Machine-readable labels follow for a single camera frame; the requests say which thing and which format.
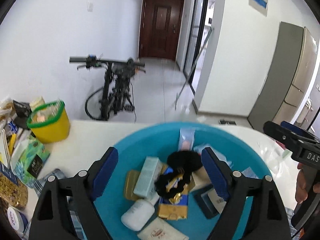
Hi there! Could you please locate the black cat paw plush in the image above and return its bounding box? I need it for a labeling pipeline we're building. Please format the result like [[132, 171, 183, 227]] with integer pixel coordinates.
[[167, 151, 203, 172]]

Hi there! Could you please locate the person's right hand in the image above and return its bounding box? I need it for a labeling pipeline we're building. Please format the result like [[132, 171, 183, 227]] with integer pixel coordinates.
[[295, 163, 308, 204]]

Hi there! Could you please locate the cream square box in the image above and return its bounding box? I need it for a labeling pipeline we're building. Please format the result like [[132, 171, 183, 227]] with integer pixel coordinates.
[[189, 166, 211, 192]]

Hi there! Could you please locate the brown flat pouch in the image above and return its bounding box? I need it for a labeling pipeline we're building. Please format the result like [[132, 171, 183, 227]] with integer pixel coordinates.
[[124, 170, 140, 201]]

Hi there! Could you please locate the white small bottle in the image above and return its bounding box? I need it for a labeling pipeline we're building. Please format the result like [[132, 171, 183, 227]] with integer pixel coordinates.
[[121, 199, 155, 232]]

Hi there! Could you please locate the pale green tall carton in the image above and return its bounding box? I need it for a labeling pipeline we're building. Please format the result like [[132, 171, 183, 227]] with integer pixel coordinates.
[[133, 157, 162, 199]]

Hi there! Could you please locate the gold blue foil packet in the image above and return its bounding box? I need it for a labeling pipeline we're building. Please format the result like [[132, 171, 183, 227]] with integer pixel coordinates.
[[157, 165, 189, 220]]

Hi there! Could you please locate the green floral tissue box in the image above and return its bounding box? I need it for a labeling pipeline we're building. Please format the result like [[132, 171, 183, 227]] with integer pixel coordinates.
[[10, 136, 50, 188]]

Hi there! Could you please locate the black bag on floor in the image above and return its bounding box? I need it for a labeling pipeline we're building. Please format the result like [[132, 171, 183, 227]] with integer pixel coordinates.
[[219, 119, 236, 125]]

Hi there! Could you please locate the large blue plastic basin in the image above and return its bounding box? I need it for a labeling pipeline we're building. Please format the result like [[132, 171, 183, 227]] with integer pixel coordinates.
[[94, 122, 270, 239]]

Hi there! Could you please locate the black hair scrunchie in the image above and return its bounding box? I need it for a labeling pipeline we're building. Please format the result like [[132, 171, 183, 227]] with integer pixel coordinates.
[[155, 166, 191, 200]]

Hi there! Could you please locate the gold glitter bag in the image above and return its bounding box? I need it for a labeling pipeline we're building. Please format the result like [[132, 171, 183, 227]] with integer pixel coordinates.
[[0, 173, 28, 210]]

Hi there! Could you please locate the yellow bucket green rim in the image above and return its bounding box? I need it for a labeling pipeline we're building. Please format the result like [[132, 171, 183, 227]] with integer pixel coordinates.
[[27, 100, 71, 144]]

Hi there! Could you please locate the grey beige refrigerator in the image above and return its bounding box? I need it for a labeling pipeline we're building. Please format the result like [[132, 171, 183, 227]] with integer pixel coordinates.
[[248, 22, 317, 132]]

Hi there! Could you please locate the white tissue pack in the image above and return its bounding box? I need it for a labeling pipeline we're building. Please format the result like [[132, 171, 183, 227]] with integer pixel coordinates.
[[137, 217, 189, 240]]

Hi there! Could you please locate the black folding bicycle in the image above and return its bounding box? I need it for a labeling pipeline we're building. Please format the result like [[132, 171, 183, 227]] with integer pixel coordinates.
[[69, 55, 145, 121]]

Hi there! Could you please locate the metal mop pole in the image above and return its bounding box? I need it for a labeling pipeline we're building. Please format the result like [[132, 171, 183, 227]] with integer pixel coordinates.
[[175, 27, 214, 110]]

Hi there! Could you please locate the dark wooden door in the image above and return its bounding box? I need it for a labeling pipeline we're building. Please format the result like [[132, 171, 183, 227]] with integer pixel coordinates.
[[138, 0, 184, 61]]

